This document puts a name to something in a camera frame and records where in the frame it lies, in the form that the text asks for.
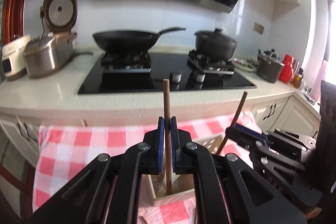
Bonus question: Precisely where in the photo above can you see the white small kitchen appliance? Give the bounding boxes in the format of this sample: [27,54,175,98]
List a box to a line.
[1,35,31,81]

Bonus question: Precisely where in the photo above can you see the white perforated utensil basket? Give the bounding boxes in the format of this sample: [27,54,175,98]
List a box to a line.
[146,134,223,207]

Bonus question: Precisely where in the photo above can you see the pink water bottle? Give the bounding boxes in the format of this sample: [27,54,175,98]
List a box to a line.
[310,60,328,102]

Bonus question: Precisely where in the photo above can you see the oil bottle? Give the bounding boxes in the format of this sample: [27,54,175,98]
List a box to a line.
[291,68,303,89]

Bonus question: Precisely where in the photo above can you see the red thermos jug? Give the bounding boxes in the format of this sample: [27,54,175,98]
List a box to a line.
[278,55,294,84]

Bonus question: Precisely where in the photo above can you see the red white checkered tablecloth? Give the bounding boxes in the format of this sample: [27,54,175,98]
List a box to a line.
[32,110,263,224]

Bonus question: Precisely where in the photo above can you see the black glass gas stove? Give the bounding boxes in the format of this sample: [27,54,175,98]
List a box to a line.
[77,53,257,95]

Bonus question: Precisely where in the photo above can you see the dark grey stock pot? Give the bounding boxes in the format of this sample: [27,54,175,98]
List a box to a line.
[256,49,284,84]

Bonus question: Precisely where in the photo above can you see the steel vacuum flask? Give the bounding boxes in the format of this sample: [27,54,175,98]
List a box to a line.
[292,59,300,78]

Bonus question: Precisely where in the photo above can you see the small white dish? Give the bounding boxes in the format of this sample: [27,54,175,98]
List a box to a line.
[231,58,256,72]

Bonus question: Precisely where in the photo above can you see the black lidded casserole pot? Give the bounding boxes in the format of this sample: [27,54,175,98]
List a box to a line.
[194,28,238,61]

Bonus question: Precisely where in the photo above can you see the black wok pan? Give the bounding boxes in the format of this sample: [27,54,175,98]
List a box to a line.
[92,27,187,55]

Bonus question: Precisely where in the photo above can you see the white lower cabinets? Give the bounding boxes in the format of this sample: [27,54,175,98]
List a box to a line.
[0,94,322,169]

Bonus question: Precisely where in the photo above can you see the silver open rice cooker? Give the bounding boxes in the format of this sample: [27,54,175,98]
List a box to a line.
[23,0,77,79]

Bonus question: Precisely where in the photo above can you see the red wooden glass door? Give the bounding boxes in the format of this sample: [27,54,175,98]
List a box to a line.
[1,0,25,44]

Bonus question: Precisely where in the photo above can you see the wall power outlet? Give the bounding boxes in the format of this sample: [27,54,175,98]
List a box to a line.
[253,22,264,35]

